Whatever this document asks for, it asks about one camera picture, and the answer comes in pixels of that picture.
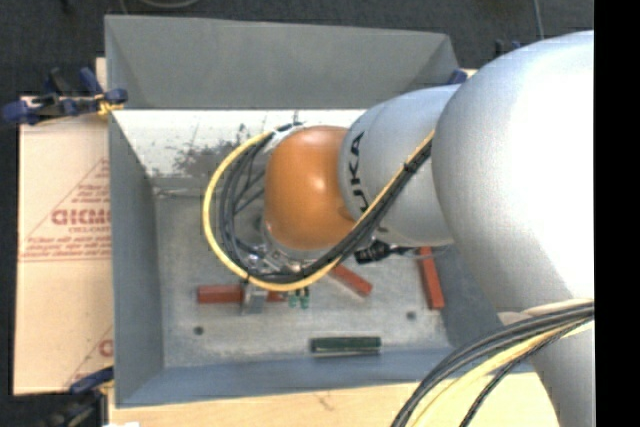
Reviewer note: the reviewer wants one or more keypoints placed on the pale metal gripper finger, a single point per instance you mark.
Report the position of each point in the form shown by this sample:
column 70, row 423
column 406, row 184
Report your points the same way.
column 257, row 301

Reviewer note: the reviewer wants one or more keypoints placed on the red-brown flat block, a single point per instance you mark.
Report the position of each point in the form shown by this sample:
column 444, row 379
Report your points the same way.
column 356, row 282
column 432, row 282
column 217, row 294

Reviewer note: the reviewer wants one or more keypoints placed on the dark green flat block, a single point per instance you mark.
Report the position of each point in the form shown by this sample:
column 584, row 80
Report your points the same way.
column 345, row 345

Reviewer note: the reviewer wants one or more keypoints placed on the grey metal bin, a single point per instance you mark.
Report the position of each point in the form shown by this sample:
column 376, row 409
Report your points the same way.
column 180, row 225

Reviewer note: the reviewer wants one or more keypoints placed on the brown cardboard board red print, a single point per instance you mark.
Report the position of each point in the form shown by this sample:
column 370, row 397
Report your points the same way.
column 60, row 275

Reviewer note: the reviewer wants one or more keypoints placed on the black cylinder on white bracket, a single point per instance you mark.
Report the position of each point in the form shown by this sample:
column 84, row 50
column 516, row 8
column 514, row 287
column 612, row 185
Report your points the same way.
column 372, row 253

